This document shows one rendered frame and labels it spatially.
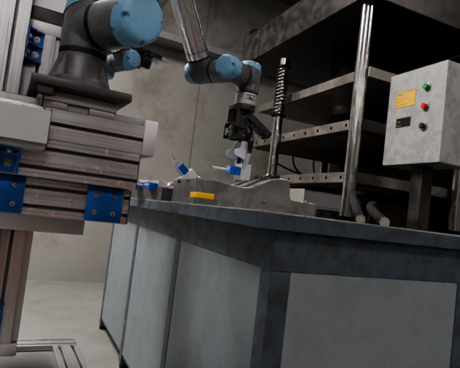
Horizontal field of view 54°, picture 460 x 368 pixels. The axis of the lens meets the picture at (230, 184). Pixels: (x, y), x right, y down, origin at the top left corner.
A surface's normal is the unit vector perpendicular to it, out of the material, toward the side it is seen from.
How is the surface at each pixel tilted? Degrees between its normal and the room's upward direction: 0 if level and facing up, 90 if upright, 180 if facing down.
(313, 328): 90
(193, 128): 90
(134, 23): 96
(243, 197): 90
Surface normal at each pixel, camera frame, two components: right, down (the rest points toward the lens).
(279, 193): 0.41, 0.00
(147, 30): 0.77, 0.17
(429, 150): -0.90, -0.14
